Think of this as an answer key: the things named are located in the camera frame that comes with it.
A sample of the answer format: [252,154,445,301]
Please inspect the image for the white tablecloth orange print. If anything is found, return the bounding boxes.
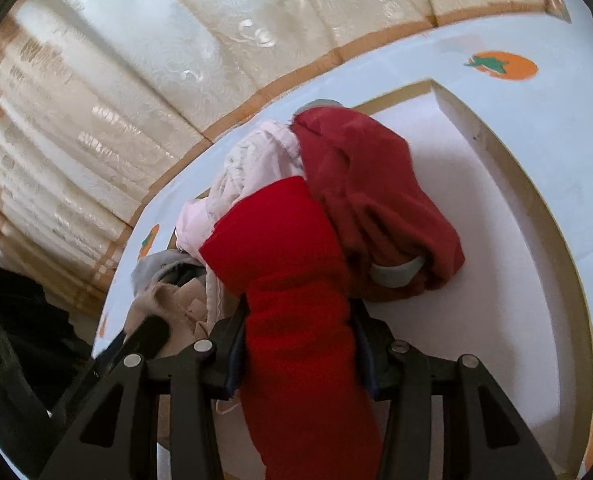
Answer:
[91,12,593,480]

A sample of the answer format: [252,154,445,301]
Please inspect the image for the dark sleeve right forearm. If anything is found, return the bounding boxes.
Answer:
[0,267,91,477]

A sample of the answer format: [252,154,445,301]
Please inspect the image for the dark red underwear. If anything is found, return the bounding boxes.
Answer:
[291,106,464,302]

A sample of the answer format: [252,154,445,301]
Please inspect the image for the shallow cardboard tray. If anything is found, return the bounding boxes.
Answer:
[360,80,593,479]

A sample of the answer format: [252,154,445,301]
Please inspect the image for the bright red underwear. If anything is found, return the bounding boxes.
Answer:
[200,177,382,479]

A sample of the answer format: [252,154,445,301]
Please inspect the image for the cream patterned curtain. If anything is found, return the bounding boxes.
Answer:
[0,0,566,316]

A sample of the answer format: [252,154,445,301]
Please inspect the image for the pink white lace underwear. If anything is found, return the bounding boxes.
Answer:
[175,119,307,326]

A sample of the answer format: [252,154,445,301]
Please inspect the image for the beige knitted underwear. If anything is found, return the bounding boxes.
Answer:
[123,278,210,358]

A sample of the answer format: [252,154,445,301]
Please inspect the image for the white grey underwear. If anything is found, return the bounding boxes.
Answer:
[130,97,347,298]

